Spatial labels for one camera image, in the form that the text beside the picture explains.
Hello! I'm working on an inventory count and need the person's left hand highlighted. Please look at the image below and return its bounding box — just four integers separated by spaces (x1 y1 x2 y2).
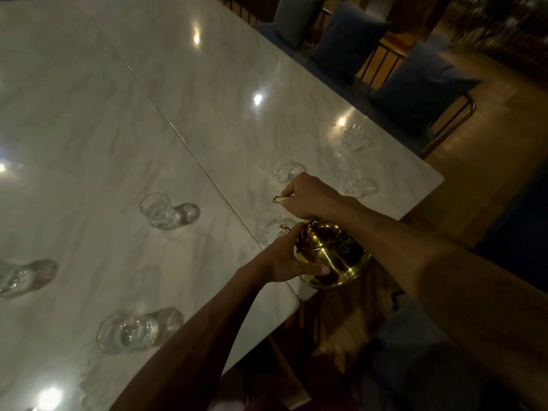
249 222 331 284

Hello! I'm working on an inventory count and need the person's right hand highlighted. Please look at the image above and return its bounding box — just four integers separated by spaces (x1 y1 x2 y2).
280 172 364 221

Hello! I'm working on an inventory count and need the gold metal teapot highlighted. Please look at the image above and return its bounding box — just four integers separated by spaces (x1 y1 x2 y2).
273 194 372 291

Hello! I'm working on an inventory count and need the person's right forearm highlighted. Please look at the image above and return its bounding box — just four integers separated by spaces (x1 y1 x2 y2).
342 197 548 411

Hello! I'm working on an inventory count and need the person's left forearm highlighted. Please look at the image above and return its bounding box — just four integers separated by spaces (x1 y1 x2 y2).
109 265 275 411

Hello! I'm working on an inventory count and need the clear drinking glass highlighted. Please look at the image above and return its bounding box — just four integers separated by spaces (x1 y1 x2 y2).
255 210 297 243
340 123 374 153
139 192 201 231
0 258 59 300
96 307 185 356
269 155 307 184
342 168 380 198

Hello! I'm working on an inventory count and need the large blue cushion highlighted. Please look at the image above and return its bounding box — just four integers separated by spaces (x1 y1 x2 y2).
369 38 483 134

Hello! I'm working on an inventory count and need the dark blue cushion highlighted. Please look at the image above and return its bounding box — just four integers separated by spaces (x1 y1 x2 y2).
310 0 393 83

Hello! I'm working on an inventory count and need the grey blue cushion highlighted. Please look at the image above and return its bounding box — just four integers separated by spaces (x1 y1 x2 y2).
271 0 329 50

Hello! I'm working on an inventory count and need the dark blue rug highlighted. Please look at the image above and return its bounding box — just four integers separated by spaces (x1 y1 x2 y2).
475 164 548 293

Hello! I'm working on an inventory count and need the dark background furniture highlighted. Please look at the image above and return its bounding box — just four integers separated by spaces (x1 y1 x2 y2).
447 0 548 75

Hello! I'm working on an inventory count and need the blue bench gold metal frame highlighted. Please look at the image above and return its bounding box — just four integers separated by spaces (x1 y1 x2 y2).
223 0 477 160

